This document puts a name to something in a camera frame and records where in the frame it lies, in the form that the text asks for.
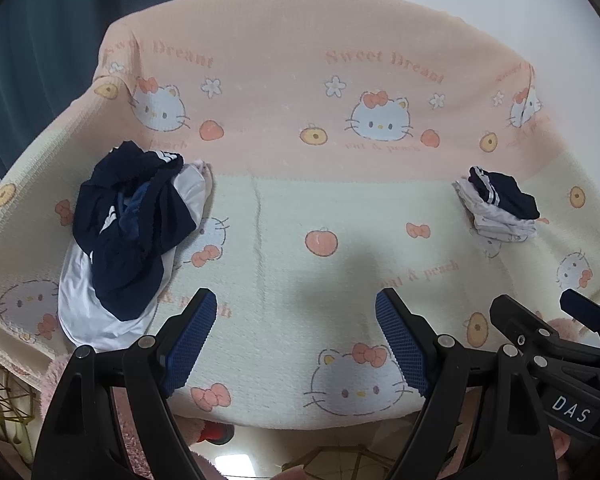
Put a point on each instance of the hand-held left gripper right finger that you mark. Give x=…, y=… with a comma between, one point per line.
x=402, y=345

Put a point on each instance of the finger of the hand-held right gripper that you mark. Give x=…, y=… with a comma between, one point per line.
x=510, y=315
x=585, y=305

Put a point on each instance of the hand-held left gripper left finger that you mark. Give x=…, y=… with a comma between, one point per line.
x=190, y=345

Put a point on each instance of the navy shorts with white stripes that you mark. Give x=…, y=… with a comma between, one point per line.
x=125, y=250

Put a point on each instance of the folded white garment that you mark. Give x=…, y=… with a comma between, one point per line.
x=500, y=230

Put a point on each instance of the red object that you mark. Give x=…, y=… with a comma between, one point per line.
x=217, y=432

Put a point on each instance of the folded navy garment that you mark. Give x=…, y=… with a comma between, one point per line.
x=517, y=200

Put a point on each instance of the white shirt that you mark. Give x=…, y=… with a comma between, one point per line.
x=80, y=310

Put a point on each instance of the person's pink fleece clothing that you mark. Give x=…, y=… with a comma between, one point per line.
x=60, y=380

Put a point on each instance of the pastel cartoon cat printed blanket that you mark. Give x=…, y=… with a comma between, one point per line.
x=305, y=160

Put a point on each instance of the dark teal curtain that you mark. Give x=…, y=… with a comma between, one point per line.
x=55, y=20

